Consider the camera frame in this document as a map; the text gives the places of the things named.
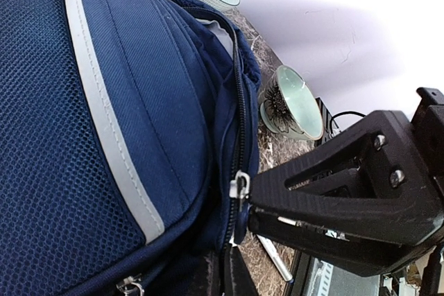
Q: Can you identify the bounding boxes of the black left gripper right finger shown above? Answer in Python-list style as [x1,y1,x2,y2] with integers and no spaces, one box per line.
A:
[250,111,443,244]

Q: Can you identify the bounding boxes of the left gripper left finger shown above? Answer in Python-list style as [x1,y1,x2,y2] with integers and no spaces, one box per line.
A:
[248,212,434,277]

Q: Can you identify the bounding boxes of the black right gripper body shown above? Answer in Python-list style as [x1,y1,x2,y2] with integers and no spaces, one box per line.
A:
[409,87,443,204]

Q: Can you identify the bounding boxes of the blue pen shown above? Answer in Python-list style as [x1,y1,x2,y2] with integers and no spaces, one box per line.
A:
[257,235,293,283]

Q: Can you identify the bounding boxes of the navy blue student backpack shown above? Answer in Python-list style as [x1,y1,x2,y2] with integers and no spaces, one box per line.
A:
[1,0,261,295]

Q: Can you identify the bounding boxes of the near green ceramic bowl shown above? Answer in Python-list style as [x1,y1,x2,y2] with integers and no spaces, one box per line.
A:
[259,65,324,141]

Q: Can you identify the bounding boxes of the white slotted cable duct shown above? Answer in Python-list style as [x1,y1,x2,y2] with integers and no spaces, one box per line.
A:
[305,259,334,296]

